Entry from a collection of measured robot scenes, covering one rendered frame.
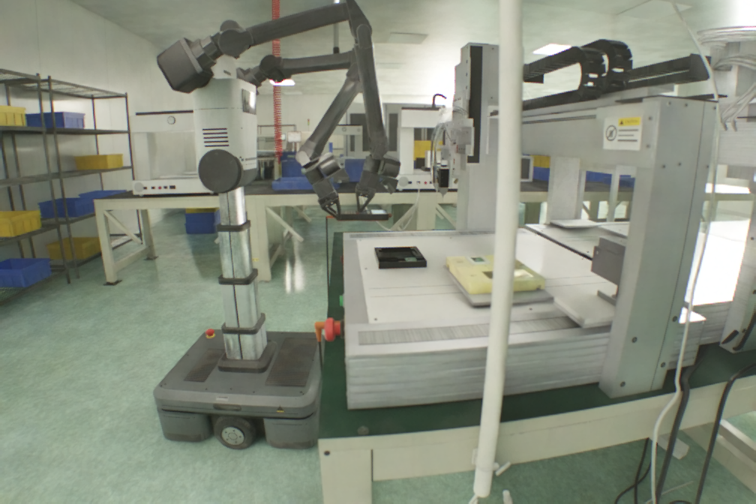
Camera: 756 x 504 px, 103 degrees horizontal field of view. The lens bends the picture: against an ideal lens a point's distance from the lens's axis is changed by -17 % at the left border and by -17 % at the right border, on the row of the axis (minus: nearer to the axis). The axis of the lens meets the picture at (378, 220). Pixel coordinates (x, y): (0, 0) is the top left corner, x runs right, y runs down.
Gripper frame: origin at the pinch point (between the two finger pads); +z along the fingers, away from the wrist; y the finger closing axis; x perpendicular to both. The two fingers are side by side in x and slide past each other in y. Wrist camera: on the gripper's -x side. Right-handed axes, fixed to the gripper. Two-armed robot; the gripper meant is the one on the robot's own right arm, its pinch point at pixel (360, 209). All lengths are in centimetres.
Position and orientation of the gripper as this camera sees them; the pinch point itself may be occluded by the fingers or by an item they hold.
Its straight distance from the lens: 132.4
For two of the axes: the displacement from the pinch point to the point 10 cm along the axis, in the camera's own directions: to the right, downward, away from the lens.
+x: -9.6, -2.4, -1.3
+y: -0.9, -2.1, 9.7
